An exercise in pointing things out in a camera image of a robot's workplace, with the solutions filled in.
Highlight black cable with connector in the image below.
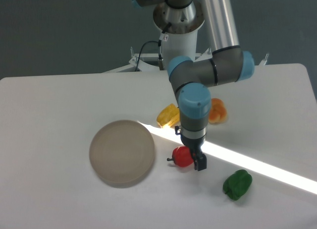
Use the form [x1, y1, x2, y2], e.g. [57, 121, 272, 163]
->
[134, 22, 172, 71]

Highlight green toy pepper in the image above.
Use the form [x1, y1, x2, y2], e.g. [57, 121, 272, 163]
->
[222, 169, 253, 201]

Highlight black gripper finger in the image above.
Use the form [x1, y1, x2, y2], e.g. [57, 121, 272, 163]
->
[191, 149, 207, 171]

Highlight yellow toy pepper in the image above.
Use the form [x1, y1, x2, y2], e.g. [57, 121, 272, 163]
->
[157, 104, 180, 128]

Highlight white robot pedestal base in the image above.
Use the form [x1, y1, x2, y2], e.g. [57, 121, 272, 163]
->
[103, 2, 270, 73]

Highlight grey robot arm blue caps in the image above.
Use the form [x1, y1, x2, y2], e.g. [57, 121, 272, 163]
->
[131, 0, 255, 171]

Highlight beige round plate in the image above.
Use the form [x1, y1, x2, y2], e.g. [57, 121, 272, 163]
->
[89, 120, 156, 188]

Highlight red toy pepper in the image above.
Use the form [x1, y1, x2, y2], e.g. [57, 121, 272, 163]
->
[166, 146, 194, 168]

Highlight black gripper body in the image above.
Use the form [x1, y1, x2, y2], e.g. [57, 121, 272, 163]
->
[174, 125, 207, 155]

